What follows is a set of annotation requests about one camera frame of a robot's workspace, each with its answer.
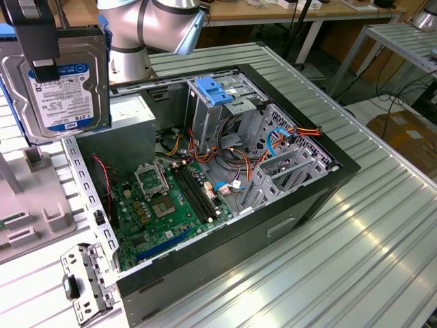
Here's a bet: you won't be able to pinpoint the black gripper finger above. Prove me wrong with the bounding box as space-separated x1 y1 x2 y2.
6 0 61 83

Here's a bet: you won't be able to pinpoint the hard disk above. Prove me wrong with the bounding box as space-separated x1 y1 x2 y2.
0 27 113 146

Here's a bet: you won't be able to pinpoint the red yellow power wire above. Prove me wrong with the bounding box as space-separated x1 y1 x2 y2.
288 124 324 138

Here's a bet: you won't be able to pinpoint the grey metal disk bay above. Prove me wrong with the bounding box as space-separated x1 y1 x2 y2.
238 104 342 216

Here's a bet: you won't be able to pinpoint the grey power supply unit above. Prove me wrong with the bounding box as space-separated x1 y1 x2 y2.
75 92 157 175

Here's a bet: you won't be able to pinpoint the grey parts rack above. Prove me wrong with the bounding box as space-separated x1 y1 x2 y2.
0 139 90 264

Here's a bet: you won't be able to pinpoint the black case fan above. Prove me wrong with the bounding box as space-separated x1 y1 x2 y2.
91 155 120 230

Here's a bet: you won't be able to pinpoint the metal socket cover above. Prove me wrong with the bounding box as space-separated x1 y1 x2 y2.
133 163 171 201

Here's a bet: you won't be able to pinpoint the blue plastic drive latch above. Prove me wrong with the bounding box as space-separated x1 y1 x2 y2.
195 77 234 107

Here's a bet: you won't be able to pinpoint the grey optical drive cage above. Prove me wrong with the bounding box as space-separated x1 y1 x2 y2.
186 73 270 154

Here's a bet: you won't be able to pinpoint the green RAM stick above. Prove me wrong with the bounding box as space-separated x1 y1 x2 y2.
0 213 27 233

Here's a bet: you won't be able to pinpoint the CPU socket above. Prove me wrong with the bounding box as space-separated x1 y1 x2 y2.
150 194 178 219

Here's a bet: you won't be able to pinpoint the black RAM slot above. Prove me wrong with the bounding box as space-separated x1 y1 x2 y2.
170 163 214 225
180 162 223 219

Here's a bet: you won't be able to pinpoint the green motherboard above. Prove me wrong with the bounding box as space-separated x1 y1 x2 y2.
111 160 235 271

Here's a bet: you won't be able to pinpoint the long wooden desk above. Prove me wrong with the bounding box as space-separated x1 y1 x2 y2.
51 0 407 40

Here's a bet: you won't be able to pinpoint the blue expansion slot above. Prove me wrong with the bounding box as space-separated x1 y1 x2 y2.
135 228 192 264

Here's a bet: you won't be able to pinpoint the black plastic latch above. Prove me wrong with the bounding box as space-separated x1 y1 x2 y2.
61 275 81 301

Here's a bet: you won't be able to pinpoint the black tripod stand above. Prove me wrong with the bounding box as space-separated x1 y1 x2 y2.
283 0 313 71

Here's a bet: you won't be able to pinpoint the black open PC case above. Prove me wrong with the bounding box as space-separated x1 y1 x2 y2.
60 63 362 327

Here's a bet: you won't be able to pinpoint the brown boxes under table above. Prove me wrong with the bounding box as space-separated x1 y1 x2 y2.
320 23 407 86

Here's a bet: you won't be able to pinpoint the large labelled cardboard box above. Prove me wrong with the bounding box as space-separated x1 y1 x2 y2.
367 109 437 187

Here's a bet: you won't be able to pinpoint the silver metal cylinder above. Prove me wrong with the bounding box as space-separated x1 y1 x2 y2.
408 6 437 30

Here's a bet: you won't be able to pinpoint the square brown base plate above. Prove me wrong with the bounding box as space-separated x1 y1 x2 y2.
109 57 157 85

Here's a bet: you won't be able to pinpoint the orange black wire bundle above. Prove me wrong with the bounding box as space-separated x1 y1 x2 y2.
187 128 260 192

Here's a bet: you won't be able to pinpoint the white connector with blue wire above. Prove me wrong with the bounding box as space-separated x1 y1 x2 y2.
214 180 245 197

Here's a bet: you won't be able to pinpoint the metal expansion bracket retainer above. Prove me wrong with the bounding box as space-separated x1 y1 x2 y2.
59 241 122 325

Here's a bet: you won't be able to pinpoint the blue data wire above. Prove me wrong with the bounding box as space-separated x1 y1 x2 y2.
266 126 291 160

